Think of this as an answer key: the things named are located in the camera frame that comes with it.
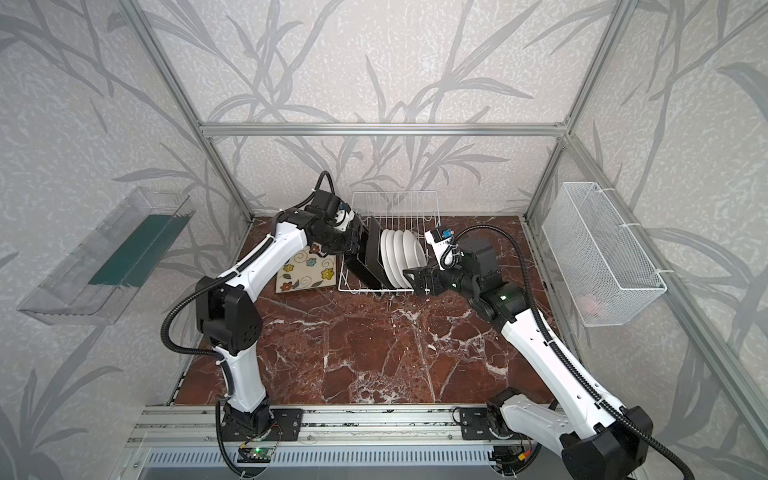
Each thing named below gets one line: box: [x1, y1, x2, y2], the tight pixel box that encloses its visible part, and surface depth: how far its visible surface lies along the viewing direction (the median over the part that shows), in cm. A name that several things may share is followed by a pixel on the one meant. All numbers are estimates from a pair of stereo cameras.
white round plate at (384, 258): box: [380, 229, 401, 289], surface depth 90 cm
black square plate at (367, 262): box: [344, 213, 393, 289], surface depth 88 cm
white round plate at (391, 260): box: [386, 229, 408, 289], surface depth 90 cm
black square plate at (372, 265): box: [364, 216, 393, 289], surface depth 89 cm
